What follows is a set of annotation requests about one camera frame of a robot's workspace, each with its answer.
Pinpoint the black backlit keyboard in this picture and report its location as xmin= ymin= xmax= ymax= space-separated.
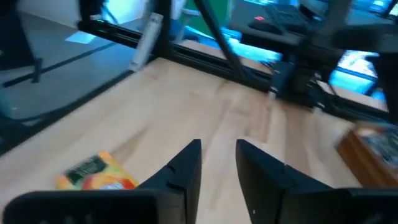
xmin=264 ymin=2 xmax=315 ymax=27

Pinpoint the brown wooden organizer box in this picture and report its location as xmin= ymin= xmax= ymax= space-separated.
xmin=335 ymin=123 xmax=398 ymax=189

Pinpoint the white frame bracket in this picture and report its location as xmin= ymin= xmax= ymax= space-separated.
xmin=129 ymin=12 xmax=164 ymax=72

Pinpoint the black foil tea packet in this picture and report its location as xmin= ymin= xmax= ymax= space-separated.
xmin=362 ymin=127 xmax=398 ymax=166

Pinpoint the grey office desk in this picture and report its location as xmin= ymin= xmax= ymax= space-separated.
xmin=228 ymin=0 xmax=398 ymax=47

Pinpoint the black computer mouse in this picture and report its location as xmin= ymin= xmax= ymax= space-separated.
xmin=248 ymin=15 xmax=284 ymax=35

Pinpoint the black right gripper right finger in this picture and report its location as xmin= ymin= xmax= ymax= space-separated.
xmin=235 ymin=139 xmax=398 ymax=224

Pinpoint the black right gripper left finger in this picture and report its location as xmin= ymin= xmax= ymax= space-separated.
xmin=2 ymin=139 xmax=203 ymax=224

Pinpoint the yellow fruit tea packet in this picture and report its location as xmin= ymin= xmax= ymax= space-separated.
xmin=55 ymin=151 xmax=140 ymax=191

